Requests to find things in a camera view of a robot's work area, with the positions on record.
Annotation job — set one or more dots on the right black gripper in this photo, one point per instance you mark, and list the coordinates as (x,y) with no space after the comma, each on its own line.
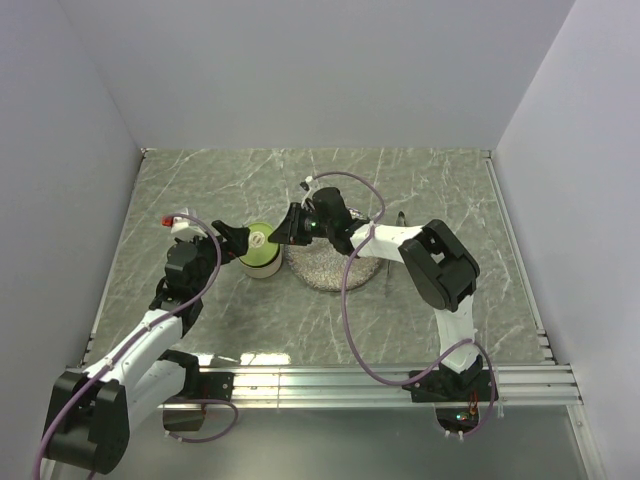
(290,231)

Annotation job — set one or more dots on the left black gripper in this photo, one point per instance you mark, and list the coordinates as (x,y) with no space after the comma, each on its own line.
(236,237)

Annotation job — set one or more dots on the green round lid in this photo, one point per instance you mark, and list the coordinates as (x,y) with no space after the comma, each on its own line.
(261,251)

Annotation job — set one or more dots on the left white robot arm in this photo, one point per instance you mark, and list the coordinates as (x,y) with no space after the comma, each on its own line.
(93,412)

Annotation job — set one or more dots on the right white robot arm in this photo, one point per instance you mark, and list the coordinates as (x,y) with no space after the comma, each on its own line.
(443,271)

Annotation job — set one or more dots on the speckled ceramic plate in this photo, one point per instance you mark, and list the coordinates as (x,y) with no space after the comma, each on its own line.
(321,267)

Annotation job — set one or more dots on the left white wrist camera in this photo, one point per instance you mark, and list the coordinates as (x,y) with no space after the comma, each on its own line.
(184,229)

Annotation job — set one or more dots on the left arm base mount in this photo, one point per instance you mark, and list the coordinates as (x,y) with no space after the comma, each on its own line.
(199,384)

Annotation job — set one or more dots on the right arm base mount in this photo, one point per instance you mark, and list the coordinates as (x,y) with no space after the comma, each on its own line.
(445,386)

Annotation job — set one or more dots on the aluminium mounting rail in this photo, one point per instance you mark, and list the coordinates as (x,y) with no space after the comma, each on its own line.
(344,387)

